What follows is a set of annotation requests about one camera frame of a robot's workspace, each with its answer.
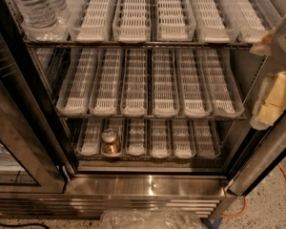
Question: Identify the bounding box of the stainless steel fridge cabinet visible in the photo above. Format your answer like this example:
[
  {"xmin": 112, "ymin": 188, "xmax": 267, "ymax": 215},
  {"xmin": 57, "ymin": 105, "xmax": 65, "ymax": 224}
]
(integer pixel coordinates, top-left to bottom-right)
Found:
[{"xmin": 0, "ymin": 0, "xmax": 286, "ymax": 219}]

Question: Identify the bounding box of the glass fridge door left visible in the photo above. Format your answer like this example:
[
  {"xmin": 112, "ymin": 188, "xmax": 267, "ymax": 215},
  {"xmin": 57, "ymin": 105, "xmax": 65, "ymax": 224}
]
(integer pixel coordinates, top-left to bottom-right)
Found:
[{"xmin": 0, "ymin": 12, "xmax": 77, "ymax": 194}]

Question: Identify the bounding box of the blue tape on floor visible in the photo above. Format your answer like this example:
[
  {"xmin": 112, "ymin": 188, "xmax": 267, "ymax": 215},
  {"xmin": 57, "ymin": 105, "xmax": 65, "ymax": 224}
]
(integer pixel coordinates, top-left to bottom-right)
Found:
[{"xmin": 201, "ymin": 218, "xmax": 223, "ymax": 229}]

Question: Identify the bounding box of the orange power cable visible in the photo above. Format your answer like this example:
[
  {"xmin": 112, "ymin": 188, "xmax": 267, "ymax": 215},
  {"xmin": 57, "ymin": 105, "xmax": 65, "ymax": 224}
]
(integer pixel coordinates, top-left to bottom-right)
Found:
[{"xmin": 220, "ymin": 164, "xmax": 286, "ymax": 219}]

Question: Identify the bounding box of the clear plastic bag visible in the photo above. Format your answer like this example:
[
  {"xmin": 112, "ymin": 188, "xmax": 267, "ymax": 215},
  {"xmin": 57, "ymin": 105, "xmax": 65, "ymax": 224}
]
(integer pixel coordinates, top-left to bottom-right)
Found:
[{"xmin": 99, "ymin": 209, "xmax": 207, "ymax": 229}]

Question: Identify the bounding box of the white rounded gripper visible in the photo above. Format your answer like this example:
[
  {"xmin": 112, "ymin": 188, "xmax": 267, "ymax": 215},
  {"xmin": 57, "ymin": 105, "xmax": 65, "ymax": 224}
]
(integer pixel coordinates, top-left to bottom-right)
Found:
[{"xmin": 250, "ymin": 14, "xmax": 286, "ymax": 131}]

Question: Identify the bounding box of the clear plastic water bottle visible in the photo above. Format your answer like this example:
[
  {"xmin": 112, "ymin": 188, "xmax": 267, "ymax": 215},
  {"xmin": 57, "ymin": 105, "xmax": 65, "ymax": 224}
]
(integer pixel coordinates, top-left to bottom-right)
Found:
[{"xmin": 14, "ymin": 0, "xmax": 57, "ymax": 29}]

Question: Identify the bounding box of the black cable on floor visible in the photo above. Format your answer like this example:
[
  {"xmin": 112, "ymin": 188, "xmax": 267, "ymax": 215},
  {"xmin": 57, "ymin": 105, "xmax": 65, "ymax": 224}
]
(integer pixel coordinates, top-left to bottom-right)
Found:
[{"xmin": 0, "ymin": 217, "xmax": 51, "ymax": 229}]

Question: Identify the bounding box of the gold beverage can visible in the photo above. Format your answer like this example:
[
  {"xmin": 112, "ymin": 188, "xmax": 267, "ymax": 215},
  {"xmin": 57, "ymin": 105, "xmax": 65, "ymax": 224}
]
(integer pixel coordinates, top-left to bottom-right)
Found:
[{"xmin": 101, "ymin": 129, "xmax": 121, "ymax": 156}]

